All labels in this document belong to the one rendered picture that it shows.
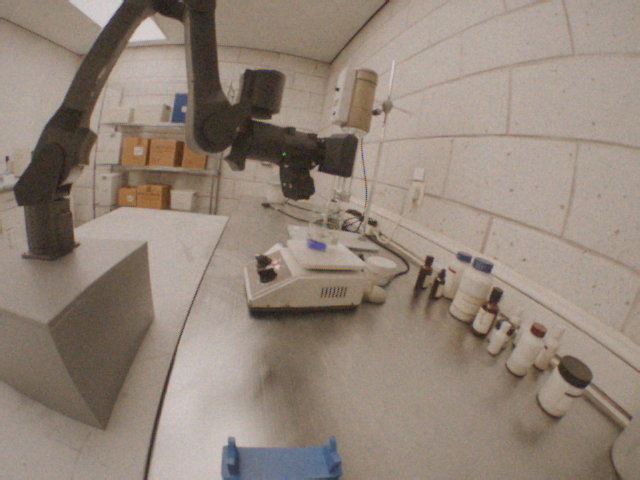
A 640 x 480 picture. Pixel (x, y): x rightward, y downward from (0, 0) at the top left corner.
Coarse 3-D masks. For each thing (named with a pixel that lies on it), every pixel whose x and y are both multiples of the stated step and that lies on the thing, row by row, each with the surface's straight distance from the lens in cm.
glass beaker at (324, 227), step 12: (312, 204) 46; (324, 204) 48; (312, 216) 43; (324, 216) 42; (336, 216) 42; (312, 228) 43; (324, 228) 42; (336, 228) 43; (312, 240) 44; (324, 240) 43; (336, 240) 44; (324, 252) 44
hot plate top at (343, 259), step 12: (288, 240) 48; (300, 252) 43; (312, 252) 44; (336, 252) 46; (348, 252) 48; (300, 264) 39; (312, 264) 39; (324, 264) 39; (336, 264) 40; (348, 264) 42; (360, 264) 43
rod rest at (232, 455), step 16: (224, 448) 24; (240, 448) 24; (256, 448) 24; (272, 448) 24; (288, 448) 24; (304, 448) 24; (320, 448) 25; (224, 464) 23; (240, 464) 23; (256, 464) 23; (272, 464) 24; (288, 464) 24; (304, 464) 24; (320, 464) 24; (336, 464) 22
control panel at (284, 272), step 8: (272, 256) 48; (280, 256) 46; (248, 264) 49; (272, 264) 45; (280, 264) 44; (248, 272) 46; (256, 272) 45; (280, 272) 41; (288, 272) 40; (248, 280) 44; (256, 280) 42; (272, 280) 40; (280, 280) 39; (256, 288) 40; (264, 288) 39
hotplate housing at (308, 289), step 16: (288, 256) 46; (304, 272) 40; (320, 272) 41; (336, 272) 42; (352, 272) 44; (272, 288) 39; (288, 288) 39; (304, 288) 40; (320, 288) 41; (336, 288) 42; (352, 288) 43; (256, 304) 39; (272, 304) 40; (288, 304) 40; (304, 304) 41; (320, 304) 42; (336, 304) 43; (352, 304) 45
